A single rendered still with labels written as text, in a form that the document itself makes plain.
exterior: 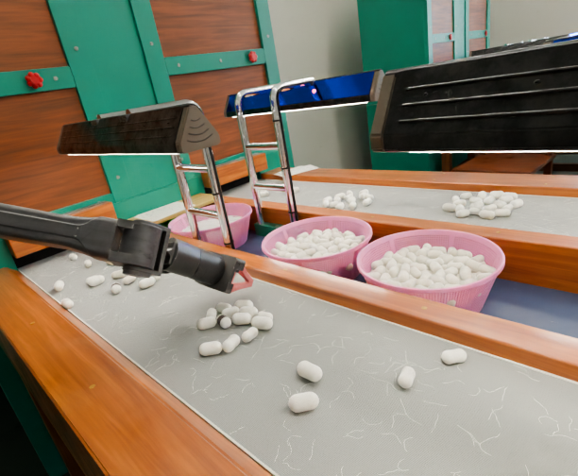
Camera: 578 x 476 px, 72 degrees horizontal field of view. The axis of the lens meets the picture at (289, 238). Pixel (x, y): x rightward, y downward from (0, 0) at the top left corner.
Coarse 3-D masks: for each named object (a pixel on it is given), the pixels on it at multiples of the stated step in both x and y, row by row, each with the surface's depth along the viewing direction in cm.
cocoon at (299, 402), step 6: (294, 396) 49; (300, 396) 49; (306, 396) 49; (312, 396) 49; (294, 402) 48; (300, 402) 48; (306, 402) 48; (312, 402) 48; (294, 408) 48; (300, 408) 48; (306, 408) 48; (312, 408) 49
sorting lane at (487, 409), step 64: (64, 256) 122; (128, 320) 78; (192, 320) 74; (320, 320) 67; (384, 320) 64; (192, 384) 57; (256, 384) 55; (320, 384) 53; (384, 384) 51; (448, 384) 50; (512, 384) 48; (576, 384) 46; (256, 448) 46; (320, 448) 44; (384, 448) 43; (448, 448) 42; (512, 448) 40; (576, 448) 39
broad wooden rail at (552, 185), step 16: (272, 176) 173; (304, 176) 160; (320, 176) 155; (336, 176) 150; (352, 176) 146; (368, 176) 142; (384, 176) 139; (400, 176) 135; (416, 176) 132; (432, 176) 129; (448, 176) 126; (464, 176) 123; (480, 176) 120; (496, 176) 118; (512, 176) 115; (528, 176) 113; (544, 176) 110; (560, 176) 108; (576, 176) 106; (512, 192) 108; (528, 192) 105; (544, 192) 103; (560, 192) 100; (576, 192) 98
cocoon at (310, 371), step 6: (300, 366) 54; (306, 366) 54; (312, 366) 54; (318, 366) 54; (300, 372) 54; (306, 372) 53; (312, 372) 53; (318, 372) 53; (306, 378) 54; (312, 378) 53; (318, 378) 53
